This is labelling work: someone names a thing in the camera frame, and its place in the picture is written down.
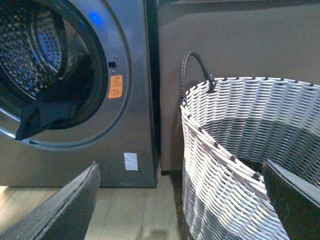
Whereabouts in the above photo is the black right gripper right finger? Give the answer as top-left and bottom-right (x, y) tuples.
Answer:
(262, 160), (320, 240)

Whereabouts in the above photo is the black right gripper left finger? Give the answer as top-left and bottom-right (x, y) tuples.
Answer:
(0, 161), (101, 240)

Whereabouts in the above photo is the dark navy garment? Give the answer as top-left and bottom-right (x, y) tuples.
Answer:
(15, 54), (94, 141)

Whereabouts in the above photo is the grey front-load washing machine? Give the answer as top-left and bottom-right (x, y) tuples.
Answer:
(0, 0), (160, 188)

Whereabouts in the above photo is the white paper label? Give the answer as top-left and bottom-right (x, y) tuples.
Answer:
(123, 152), (139, 171)

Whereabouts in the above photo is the white woven laundry basket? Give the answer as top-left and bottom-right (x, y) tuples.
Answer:
(180, 77), (320, 240)

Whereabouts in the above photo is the orange warning sticker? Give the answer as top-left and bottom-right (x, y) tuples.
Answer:
(108, 75), (123, 99)

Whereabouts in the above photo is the grey cabinet side panel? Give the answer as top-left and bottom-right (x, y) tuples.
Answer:
(158, 0), (320, 171)

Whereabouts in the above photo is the dark braided basket handle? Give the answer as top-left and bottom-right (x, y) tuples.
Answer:
(179, 51), (217, 102)

